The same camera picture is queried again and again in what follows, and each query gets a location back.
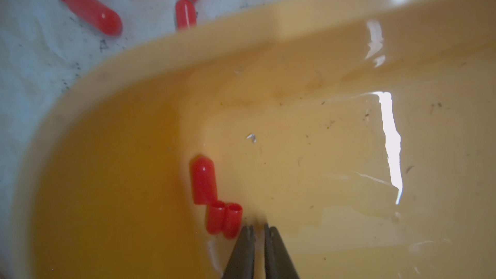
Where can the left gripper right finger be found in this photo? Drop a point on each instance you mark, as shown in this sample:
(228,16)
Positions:
(278,263)

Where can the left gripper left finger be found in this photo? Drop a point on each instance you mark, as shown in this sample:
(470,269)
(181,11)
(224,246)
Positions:
(241,262)

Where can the red sleeve cluster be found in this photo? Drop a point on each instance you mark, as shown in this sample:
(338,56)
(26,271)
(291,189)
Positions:
(221,217)

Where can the yellow plastic storage box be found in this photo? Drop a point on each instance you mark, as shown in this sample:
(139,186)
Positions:
(364,130)

